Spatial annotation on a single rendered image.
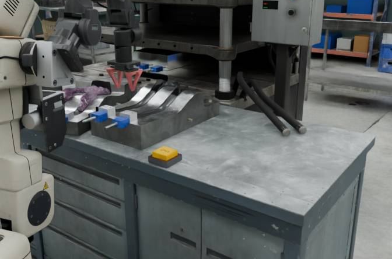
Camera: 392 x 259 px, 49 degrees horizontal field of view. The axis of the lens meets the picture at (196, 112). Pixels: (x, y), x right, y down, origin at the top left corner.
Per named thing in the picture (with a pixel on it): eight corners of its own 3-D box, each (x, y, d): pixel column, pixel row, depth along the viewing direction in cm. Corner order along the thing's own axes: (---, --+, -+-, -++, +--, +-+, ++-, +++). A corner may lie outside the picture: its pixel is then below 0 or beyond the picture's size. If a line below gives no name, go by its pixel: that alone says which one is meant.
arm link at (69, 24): (51, 33, 113) (69, 35, 111) (67, 7, 118) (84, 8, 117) (65, 57, 120) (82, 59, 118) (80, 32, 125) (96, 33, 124)
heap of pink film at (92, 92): (86, 111, 172) (85, 93, 170) (49, 107, 178) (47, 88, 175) (118, 95, 196) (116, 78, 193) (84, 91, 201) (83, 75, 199)
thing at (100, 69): (229, 115, 210) (230, 101, 208) (62, 79, 283) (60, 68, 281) (298, 82, 275) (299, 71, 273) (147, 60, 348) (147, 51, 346)
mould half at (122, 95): (79, 136, 163) (76, 108, 159) (22, 128, 171) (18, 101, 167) (137, 101, 208) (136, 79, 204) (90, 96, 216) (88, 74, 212)
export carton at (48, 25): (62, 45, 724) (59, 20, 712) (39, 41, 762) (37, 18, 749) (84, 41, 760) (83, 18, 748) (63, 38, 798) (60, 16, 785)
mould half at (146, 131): (141, 150, 149) (139, 113, 145) (91, 135, 164) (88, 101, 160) (219, 114, 188) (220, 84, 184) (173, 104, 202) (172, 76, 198)
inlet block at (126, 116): (110, 137, 144) (109, 122, 142) (100, 134, 147) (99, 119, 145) (137, 126, 154) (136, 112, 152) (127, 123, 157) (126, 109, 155)
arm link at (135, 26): (105, 9, 140) (129, 10, 138) (122, 6, 151) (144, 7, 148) (107, 45, 144) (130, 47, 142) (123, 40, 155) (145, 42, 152)
